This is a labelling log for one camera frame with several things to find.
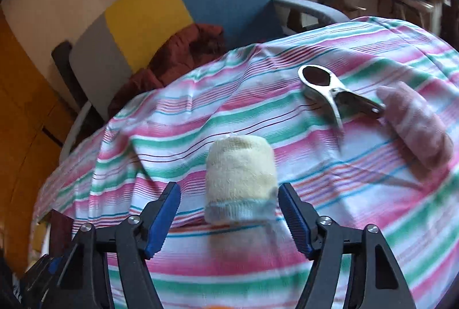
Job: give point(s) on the metal spring clip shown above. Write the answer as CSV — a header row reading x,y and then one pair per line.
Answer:
x,y
344,94

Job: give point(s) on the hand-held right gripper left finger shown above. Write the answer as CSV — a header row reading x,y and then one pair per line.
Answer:
x,y
165,219

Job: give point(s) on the cream sock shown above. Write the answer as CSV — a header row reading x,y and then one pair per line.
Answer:
x,y
238,173

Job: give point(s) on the striped tablecloth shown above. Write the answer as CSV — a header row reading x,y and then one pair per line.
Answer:
x,y
251,108

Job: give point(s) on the maroon cloth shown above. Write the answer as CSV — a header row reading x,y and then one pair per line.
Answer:
x,y
179,51

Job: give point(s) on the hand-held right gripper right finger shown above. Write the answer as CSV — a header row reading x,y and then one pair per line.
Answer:
x,y
296,219

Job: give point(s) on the wooden wardrobe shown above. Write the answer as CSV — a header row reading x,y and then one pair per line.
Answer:
x,y
21,115

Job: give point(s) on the pink rolled sock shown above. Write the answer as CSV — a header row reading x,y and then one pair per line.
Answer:
x,y
416,126

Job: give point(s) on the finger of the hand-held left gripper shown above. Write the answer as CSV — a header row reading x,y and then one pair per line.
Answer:
x,y
55,264

